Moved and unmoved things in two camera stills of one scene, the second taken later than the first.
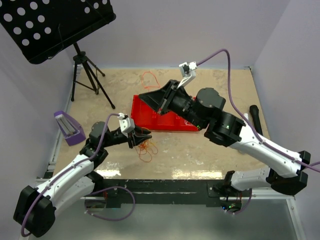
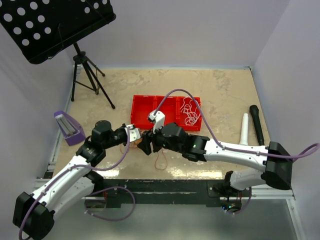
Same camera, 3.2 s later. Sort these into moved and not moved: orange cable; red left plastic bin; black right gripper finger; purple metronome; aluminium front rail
Moved: black right gripper finger; orange cable
Not moved: purple metronome; aluminium front rail; red left plastic bin
